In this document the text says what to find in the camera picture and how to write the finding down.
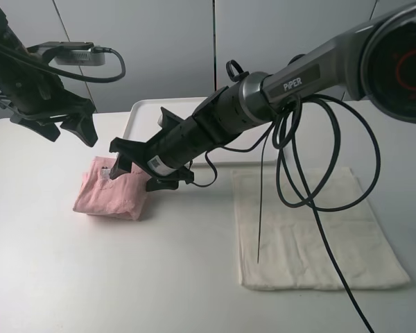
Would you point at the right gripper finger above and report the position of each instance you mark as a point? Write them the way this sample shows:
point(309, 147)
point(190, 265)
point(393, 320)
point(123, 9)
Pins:
point(157, 185)
point(122, 165)

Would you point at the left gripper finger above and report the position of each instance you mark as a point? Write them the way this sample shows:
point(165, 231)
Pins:
point(49, 131)
point(83, 128)

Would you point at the pink terry towel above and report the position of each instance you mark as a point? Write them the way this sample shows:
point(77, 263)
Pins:
point(122, 198)

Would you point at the white rectangular plastic tray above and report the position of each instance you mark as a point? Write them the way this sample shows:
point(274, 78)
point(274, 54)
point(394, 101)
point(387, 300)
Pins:
point(143, 124)

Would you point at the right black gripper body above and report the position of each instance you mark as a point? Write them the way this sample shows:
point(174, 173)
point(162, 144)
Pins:
point(165, 155)

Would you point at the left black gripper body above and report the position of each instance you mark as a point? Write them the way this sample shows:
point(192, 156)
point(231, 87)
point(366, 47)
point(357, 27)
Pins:
point(37, 101)

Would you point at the cream white terry towel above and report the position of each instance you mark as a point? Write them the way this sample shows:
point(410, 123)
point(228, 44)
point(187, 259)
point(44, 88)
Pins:
point(284, 248)

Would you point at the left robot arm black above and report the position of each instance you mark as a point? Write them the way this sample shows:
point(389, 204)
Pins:
point(15, 59)

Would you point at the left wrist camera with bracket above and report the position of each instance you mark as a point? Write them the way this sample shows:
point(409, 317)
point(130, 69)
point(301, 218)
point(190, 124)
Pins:
point(69, 53)

